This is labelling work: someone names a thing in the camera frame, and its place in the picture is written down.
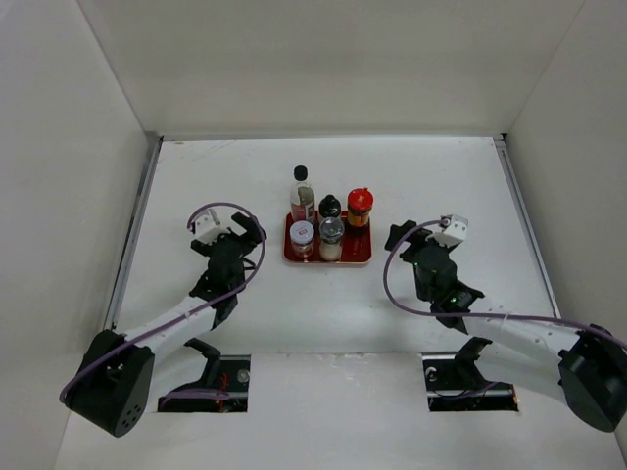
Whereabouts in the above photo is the red-capped sauce jar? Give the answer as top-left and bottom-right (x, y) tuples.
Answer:
(347, 187), (374, 229)

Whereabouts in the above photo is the small white-lidded jar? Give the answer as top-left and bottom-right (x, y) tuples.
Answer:
(289, 220), (315, 259)

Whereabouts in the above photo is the tall black-capped clear bottle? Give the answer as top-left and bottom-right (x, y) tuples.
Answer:
(290, 165), (315, 224)

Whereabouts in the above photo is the grey-capped salt shaker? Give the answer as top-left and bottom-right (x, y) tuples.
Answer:
(319, 217), (345, 261)

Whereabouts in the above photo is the small black-capped bottle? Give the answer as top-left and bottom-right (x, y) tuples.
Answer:
(318, 194), (342, 220)

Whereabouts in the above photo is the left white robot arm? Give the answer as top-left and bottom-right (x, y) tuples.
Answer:
(59, 203), (266, 438)

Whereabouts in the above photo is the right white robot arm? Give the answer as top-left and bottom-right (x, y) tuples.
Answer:
(385, 215), (626, 433)

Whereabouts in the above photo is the red lacquer tray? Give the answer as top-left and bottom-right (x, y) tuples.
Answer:
(283, 211), (372, 266)

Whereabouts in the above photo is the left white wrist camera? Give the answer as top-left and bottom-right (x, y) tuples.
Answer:
(192, 208), (228, 245)

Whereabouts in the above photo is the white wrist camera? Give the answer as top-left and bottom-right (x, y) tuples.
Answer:
(429, 214), (468, 248)
(192, 208), (228, 245)

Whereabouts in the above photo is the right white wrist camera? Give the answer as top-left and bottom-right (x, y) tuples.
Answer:
(429, 214), (468, 248)

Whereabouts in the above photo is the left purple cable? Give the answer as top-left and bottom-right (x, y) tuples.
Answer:
(58, 202), (268, 403)

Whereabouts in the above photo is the purple cable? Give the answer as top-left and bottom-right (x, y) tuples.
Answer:
(58, 202), (268, 403)
(382, 218), (627, 353)

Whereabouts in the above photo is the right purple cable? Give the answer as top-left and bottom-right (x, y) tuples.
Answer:
(382, 218), (627, 353)

